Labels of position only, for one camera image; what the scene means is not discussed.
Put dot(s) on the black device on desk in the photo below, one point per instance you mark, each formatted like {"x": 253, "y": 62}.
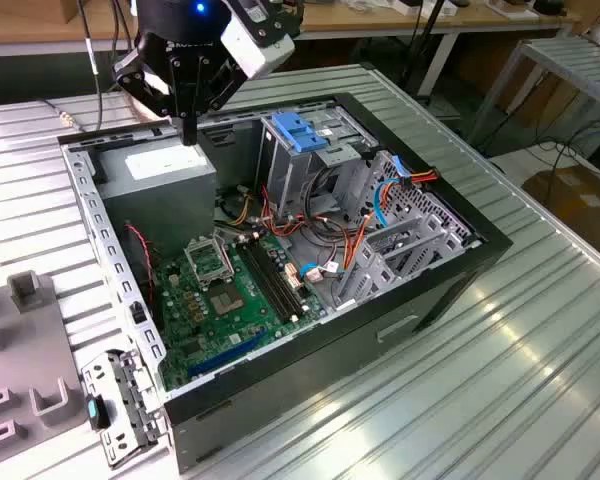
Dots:
{"x": 550, "y": 6}

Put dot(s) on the small black case latch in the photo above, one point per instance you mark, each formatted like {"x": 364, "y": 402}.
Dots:
{"x": 137, "y": 312}

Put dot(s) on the blue expansion slot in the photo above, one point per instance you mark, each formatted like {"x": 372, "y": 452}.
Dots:
{"x": 230, "y": 352}

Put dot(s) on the grey perforated disk bay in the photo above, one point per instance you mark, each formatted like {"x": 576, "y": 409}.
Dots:
{"x": 365, "y": 180}

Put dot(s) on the blue plastic drive latch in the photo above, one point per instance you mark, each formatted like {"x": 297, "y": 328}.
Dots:
{"x": 292, "y": 130}

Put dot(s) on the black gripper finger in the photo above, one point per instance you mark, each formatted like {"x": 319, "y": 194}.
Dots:
{"x": 177, "y": 100}
{"x": 192, "y": 100}

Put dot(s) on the white box on desk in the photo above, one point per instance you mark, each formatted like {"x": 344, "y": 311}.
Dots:
{"x": 405, "y": 7}

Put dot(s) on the metal slat side table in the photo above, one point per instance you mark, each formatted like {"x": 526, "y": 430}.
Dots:
{"x": 570, "y": 60}

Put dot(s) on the metal card retention bracket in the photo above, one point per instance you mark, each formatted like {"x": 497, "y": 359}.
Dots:
{"x": 125, "y": 400}

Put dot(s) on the wooden desk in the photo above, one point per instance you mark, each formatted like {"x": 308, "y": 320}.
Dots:
{"x": 330, "y": 22}

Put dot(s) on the green motherboard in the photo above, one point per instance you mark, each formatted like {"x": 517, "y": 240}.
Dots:
{"x": 250, "y": 320}

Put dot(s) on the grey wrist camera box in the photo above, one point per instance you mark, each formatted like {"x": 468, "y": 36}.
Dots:
{"x": 257, "y": 50}

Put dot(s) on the grey parts rack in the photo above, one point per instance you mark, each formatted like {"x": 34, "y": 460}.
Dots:
{"x": 30, "y": 350}

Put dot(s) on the grey power supply unit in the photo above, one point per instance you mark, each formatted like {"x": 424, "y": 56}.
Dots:
{"x": 155, "y": 210}

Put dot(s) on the brown cardboard box on floor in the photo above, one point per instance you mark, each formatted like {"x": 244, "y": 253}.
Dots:
{"x": 580, "y": 200}

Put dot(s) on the CPU socket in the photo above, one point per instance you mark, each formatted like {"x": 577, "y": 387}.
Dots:
{"x": 226, "y": 300}

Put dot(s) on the grey optical drive cage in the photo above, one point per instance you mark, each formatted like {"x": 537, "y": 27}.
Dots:
{"x": 285, "y": 175}

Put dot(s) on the black open PC case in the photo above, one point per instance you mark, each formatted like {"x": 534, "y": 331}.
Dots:
{"x": 330, "y": 360}

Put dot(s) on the black stand pole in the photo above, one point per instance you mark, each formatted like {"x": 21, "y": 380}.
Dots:
{"x": 425, "y": 45}

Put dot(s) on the black latch blue tab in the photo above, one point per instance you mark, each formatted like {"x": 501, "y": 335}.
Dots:
{"x": 94, "y": 411}

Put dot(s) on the black RAM slot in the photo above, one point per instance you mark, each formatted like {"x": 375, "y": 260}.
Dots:
{"x": 269, "y": 285}
{"x": 284, "y": 285}

